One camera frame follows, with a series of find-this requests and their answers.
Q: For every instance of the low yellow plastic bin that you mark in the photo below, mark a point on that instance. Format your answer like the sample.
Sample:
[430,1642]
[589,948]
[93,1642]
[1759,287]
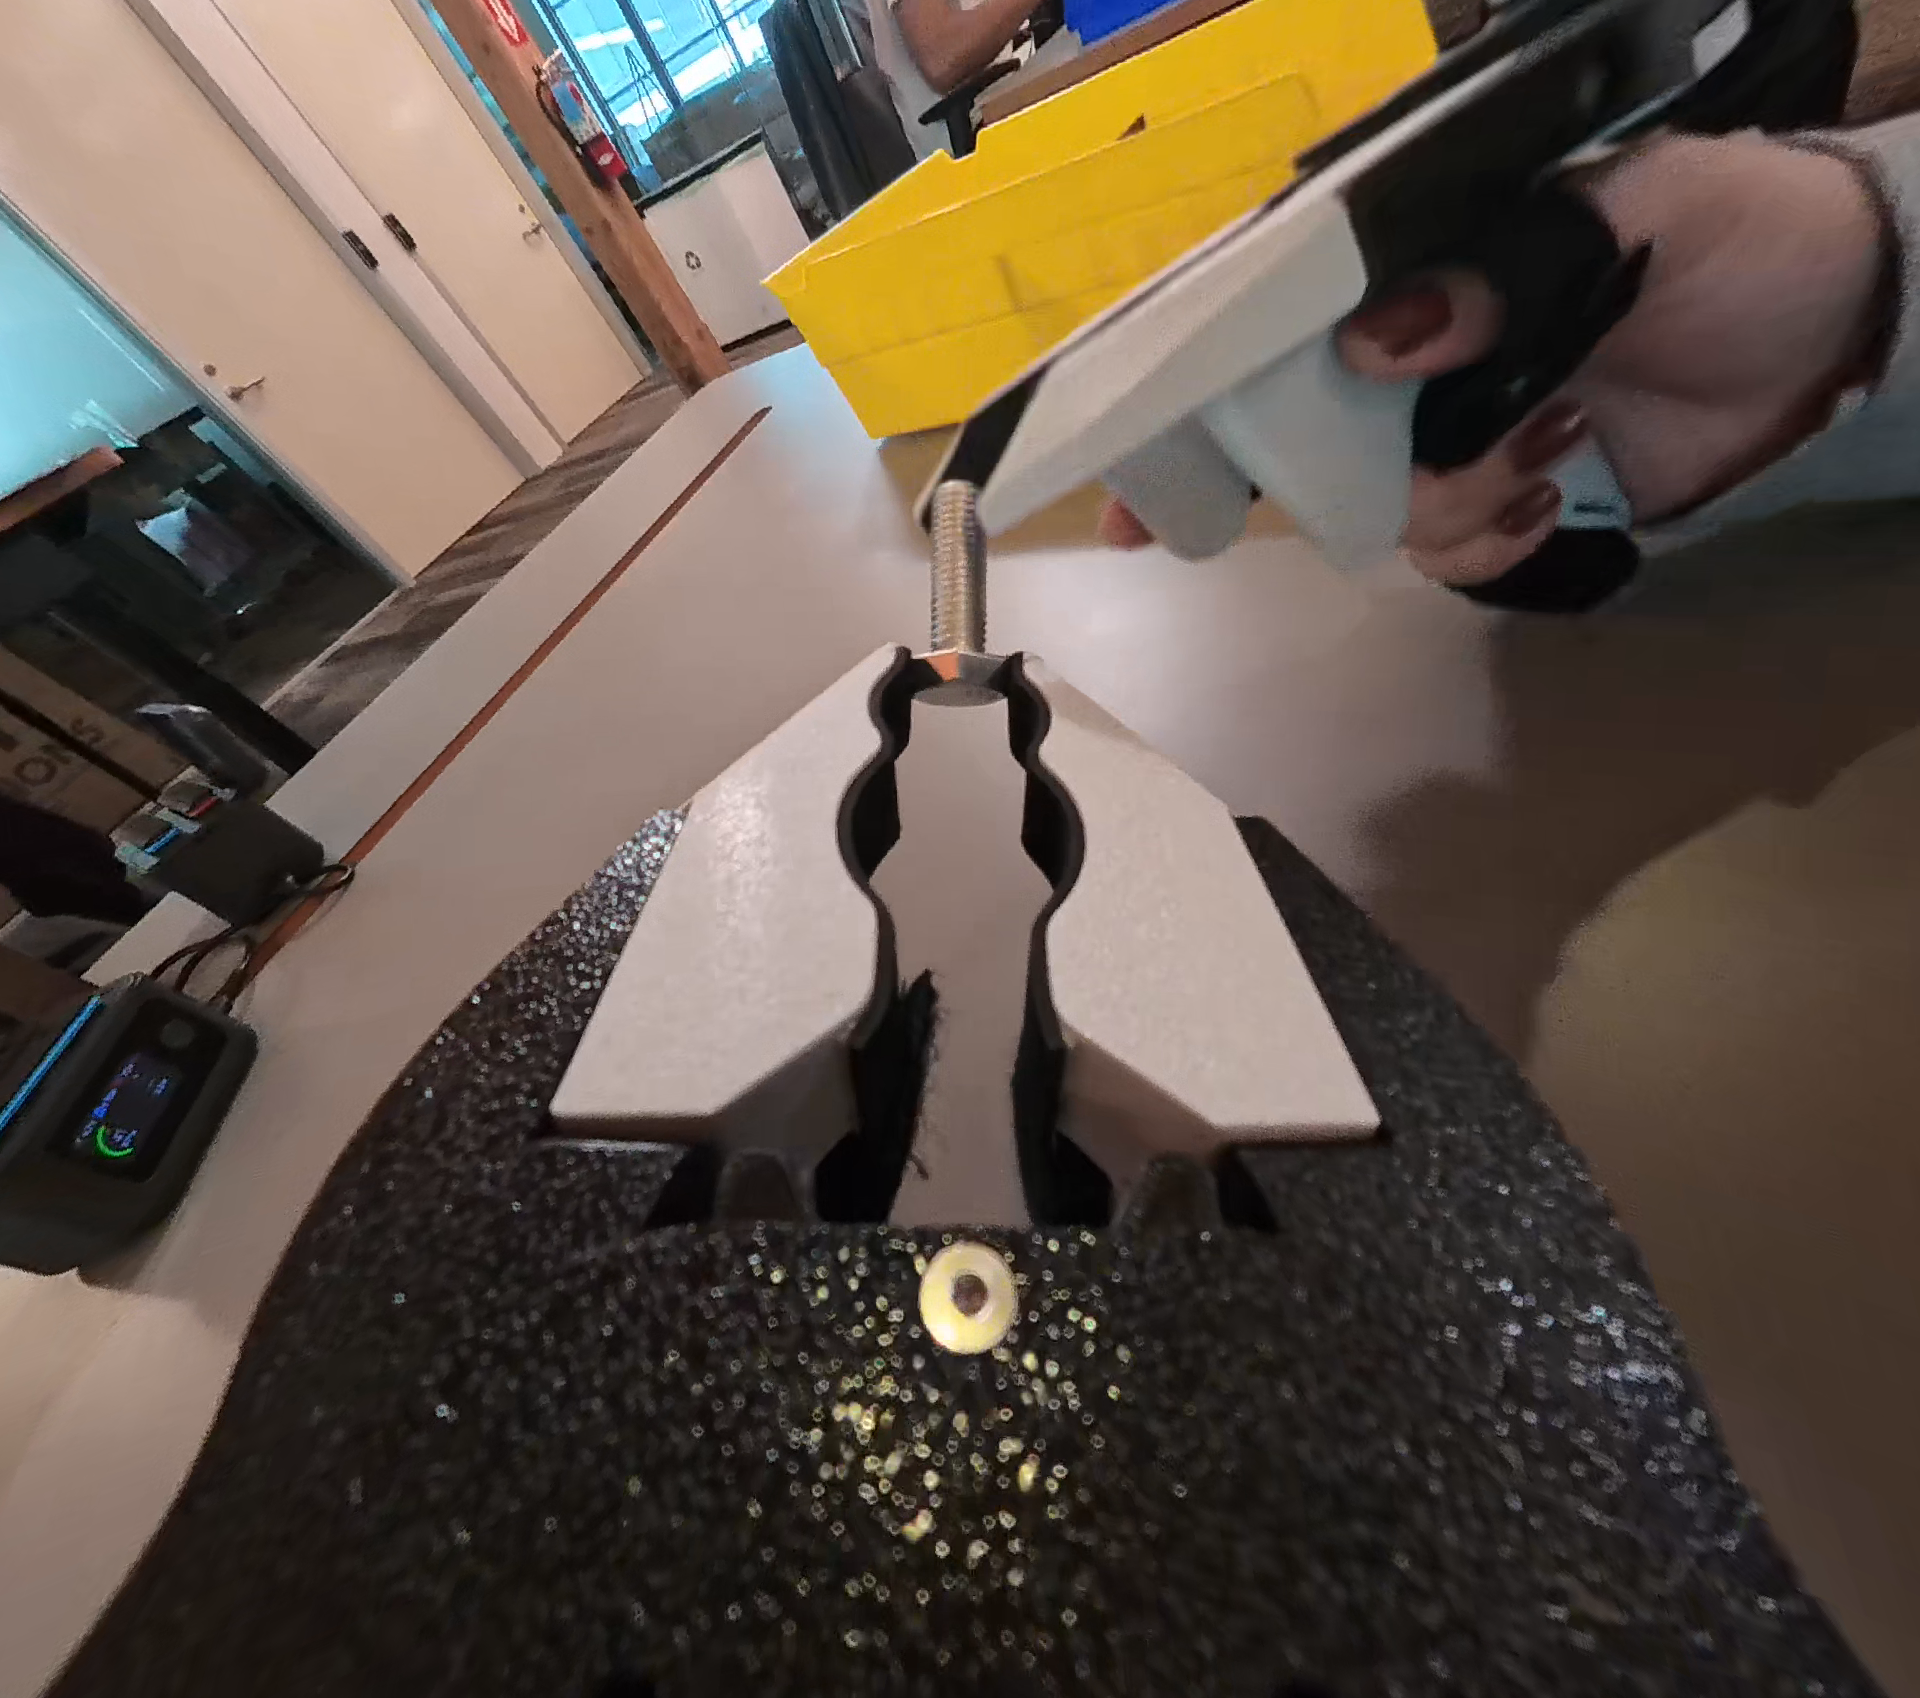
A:
[958,305]

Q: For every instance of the red fire extinguisher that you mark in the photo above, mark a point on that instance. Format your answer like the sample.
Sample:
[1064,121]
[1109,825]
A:
[583,121]

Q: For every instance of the silver bolt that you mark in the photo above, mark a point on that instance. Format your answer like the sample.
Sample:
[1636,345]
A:
[958,593]

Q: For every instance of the white double door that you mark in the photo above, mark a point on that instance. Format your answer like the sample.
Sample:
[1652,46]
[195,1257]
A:
[305,154]

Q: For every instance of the person's right hand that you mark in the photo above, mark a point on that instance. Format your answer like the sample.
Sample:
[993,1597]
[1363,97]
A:
[1750,293]

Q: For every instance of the cardboard box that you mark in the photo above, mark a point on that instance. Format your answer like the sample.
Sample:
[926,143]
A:
[78,719]

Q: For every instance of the white recycling cabinet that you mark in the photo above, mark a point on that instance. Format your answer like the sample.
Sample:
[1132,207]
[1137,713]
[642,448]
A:
[719,260]

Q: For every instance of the tall yellow plastic bin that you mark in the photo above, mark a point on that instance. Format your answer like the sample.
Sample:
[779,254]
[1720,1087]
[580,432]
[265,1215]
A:
[1307,29]

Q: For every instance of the grey power bank with display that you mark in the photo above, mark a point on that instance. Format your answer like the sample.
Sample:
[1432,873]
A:
[124,1113]

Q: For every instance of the wooden office desk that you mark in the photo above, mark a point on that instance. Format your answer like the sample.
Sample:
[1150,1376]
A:
[1195,1]

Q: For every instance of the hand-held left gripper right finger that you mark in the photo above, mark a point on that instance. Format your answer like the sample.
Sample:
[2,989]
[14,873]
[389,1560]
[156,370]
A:
[1195,974]

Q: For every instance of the wooden post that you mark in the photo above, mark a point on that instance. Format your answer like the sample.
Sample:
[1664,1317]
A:
[603,166]

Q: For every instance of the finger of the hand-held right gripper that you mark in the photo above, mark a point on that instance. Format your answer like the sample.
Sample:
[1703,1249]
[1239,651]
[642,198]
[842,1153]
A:
[1171,364]

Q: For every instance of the black office chair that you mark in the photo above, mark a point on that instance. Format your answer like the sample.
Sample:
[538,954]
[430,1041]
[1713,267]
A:
[822,113]

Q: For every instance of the black box device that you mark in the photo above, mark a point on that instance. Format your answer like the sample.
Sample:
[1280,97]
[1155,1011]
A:
[242,853]

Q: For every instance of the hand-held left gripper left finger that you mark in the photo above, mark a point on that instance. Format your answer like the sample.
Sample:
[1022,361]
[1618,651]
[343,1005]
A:
[719,948]

